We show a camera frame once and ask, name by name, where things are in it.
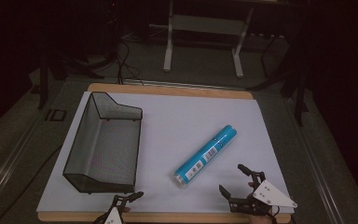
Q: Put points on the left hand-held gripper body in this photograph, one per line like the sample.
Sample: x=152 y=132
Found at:
x=112 y=217

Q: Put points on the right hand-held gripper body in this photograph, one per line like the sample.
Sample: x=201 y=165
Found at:
x=268 y=194

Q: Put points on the blue cylindrical tube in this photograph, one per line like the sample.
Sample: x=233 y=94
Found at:
x=205 y=155

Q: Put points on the black mesh basket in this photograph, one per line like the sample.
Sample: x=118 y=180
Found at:
x=105 y=149

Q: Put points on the person's left hand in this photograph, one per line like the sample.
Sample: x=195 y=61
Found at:
x=126 y=210

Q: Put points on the person's right hand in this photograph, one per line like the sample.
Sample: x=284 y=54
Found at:
x=261 y=220

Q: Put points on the white table mat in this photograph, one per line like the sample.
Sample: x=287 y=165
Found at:
x=180 y=118

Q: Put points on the black metal stand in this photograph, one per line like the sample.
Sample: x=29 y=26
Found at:
x=300 y=99
x=43 y=81

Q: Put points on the metal floor rail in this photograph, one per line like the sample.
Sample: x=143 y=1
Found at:
x=9 y=161
x=317 y=161

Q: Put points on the white metal desk frame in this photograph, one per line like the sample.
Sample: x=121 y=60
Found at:
x=205 y=25

